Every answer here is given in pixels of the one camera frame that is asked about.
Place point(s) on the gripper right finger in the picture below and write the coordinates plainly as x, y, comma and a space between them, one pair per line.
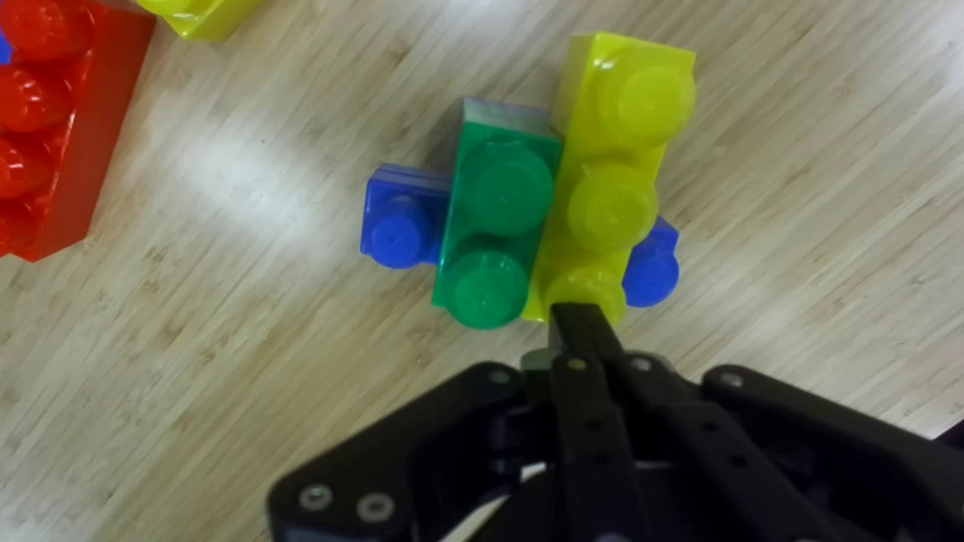
791, 436

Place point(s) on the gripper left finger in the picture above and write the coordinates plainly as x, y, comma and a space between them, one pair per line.
422, 444

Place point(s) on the yellow three-stud toy brick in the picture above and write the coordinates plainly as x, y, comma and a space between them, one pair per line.
614, 203

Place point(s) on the red toy brick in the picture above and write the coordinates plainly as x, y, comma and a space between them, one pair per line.
53, 113

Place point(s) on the green two-stud toy brick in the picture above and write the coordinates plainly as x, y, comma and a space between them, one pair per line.
501, 188

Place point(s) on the blue toy brick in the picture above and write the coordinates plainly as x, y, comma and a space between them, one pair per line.
4, 49
395, 233

